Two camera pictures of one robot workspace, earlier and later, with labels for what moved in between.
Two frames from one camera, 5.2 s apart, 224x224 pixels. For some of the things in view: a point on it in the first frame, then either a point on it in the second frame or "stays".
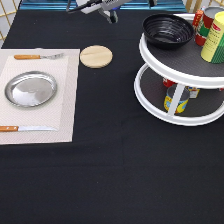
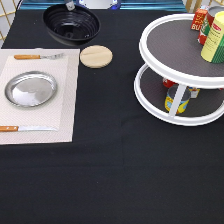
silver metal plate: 30,88 stays
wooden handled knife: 25,128 stays
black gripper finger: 86,5 to 70,6
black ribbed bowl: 167,31 to 71,27
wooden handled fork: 37,57 stays
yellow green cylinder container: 213,48 stays
